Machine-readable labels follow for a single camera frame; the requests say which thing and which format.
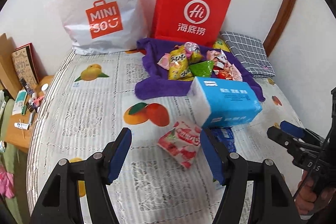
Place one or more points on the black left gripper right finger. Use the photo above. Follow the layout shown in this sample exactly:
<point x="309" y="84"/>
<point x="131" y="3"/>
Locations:
<point x="231" y="171"/>

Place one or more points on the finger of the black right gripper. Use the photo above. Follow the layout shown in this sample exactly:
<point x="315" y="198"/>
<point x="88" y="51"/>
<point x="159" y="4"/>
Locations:
<point x="304" y="134"/>
<point x="289" y="142"/>

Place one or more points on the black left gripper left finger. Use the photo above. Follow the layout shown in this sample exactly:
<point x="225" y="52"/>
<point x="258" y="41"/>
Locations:
<point x="100" y="170"/>

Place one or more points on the dark blue snack packet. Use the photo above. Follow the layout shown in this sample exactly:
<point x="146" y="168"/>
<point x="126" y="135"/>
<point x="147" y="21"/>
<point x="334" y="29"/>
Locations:
<point x="225" y="136"/>

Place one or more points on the pink strawberry snack packet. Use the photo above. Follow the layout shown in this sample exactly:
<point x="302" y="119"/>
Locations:
<point x="182" y="142"/>

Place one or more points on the pink panda snack packet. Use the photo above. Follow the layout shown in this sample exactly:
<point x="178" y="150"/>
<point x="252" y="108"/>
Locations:
<point x="219" y="59"/>

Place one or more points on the person's right hand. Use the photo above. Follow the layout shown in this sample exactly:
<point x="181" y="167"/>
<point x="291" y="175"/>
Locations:
<point x="306" y="198"/>

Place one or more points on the blue white tissue pack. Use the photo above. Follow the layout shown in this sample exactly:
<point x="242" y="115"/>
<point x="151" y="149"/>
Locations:
<point x="222" y="103"/>

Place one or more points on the fruit print bed sheet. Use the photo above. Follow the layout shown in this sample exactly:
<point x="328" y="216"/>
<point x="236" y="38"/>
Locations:
<point x="91" y="99"/>

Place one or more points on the pale pink snack packet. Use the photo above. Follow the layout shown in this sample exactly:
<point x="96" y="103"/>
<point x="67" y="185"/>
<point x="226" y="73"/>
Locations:
<point x="235" y="73"/>

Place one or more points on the red snack packet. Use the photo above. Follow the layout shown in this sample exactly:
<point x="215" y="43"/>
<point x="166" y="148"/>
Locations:
<point x="223" y="73"/>

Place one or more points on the grey checked folded cloth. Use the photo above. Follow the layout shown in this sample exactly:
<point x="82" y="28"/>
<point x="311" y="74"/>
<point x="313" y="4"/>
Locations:
<point x="250" y="52"/>

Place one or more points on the white tube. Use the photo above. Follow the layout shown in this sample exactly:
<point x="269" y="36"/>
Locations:
<point x="21" y="126"/>

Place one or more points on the wooden side table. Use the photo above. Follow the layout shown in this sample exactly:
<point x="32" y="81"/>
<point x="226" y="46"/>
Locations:
<point x="20" y="138"/>

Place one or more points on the purple towel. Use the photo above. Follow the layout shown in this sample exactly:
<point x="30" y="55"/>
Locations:
<point x="158" y="85"/>

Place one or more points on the green snack packet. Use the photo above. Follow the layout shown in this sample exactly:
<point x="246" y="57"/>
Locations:
<point x="202" y="69"/>

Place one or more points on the teal white box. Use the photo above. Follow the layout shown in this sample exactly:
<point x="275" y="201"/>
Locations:
<point x="19" y="102"/>

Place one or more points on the yellow chip packet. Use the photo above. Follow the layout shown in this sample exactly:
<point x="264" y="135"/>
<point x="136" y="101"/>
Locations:
<point x="179" y="66"/>

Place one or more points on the yellow snack bag behind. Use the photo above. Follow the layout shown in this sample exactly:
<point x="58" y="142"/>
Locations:
<point x="220" y="44"/>

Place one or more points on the small pink peach packet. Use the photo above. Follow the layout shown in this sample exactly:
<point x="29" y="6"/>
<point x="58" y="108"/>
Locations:
<point x="164" y="61"/>

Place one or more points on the wooden rack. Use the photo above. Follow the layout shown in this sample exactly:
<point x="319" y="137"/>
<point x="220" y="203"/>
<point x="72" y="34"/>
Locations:
<point x="9" y="78"/>

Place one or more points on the patterned book red cover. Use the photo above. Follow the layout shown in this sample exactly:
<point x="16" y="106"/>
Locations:
<point x="23" y="61"/>

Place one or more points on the red paper Hi bag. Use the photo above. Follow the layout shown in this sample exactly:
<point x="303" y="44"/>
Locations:
<point x="196" y="21"/>

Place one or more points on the white Miniso plastic bag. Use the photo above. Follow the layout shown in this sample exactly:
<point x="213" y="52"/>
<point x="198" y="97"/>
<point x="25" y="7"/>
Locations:
<point x="102" y="26"/>

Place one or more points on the brown wooden door frame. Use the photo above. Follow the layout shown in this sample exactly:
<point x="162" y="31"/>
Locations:
<point x="279" y="25"/>

